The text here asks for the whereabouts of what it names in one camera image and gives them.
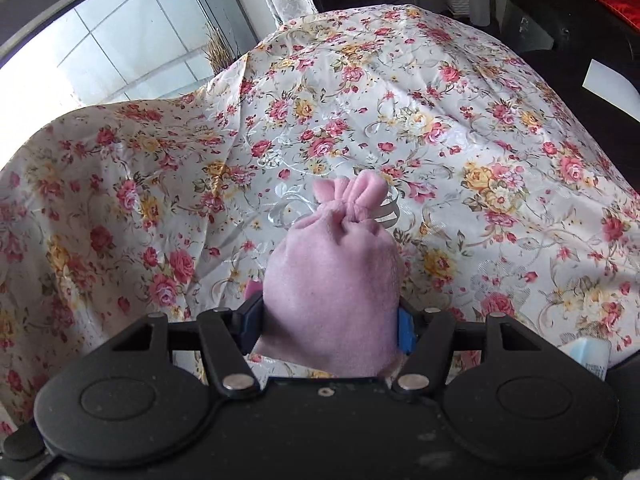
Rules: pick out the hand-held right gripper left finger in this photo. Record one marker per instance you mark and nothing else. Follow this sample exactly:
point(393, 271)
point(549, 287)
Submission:
point(252, 327)

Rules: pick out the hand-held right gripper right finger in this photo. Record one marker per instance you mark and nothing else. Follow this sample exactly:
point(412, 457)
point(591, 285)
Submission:
point(405, 334)

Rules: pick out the white tissue packet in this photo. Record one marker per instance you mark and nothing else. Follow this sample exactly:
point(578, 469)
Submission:
point(585, 355)

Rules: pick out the floral printed blanket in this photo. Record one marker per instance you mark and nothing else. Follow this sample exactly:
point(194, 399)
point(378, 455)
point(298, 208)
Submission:
point(350, 110)

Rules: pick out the dried grass bunch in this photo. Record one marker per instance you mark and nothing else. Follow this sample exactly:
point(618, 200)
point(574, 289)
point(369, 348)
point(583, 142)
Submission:
point(222, 52)

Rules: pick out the window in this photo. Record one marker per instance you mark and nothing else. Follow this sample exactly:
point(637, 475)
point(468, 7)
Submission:
point(125, 35)

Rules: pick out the white paper sheet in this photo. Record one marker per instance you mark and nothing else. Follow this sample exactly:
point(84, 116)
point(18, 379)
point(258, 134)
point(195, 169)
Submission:
point(612, 87)

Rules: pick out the red satin cushion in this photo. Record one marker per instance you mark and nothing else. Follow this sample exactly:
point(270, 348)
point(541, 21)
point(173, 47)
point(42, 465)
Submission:
point(617, 2)

